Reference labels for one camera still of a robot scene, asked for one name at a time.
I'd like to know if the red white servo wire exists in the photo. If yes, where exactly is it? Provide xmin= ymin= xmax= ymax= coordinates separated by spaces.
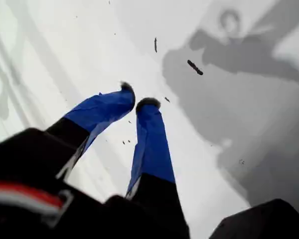
xmin=0 ymin=181 xmax=68 ymax=218

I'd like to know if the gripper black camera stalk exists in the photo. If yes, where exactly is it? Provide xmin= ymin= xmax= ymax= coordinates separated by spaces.
xmin=209 ymin=198 xmax=299 ymax=239

